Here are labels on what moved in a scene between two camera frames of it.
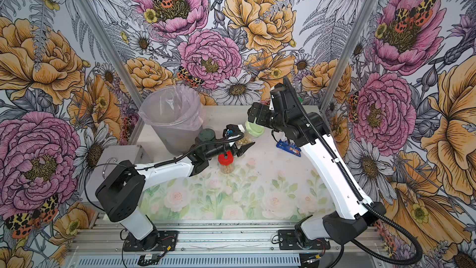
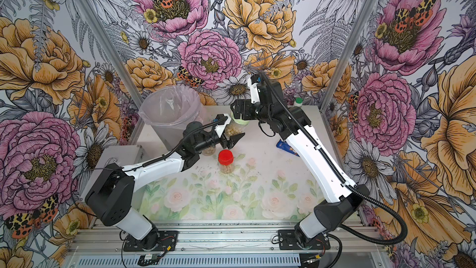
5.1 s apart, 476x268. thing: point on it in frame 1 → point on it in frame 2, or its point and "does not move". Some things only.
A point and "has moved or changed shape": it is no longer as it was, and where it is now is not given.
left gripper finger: x=232 y=132 → x=222 y=120
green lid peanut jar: x=252 y=130 has moved or changed shape
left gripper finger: x=243 y=150 → x=233 y=139
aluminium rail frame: x=102 y=244 does not move
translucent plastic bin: x=176 y=113 does not move
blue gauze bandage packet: x=290 y=147 does not move
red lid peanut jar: x=226 y=165 does not move
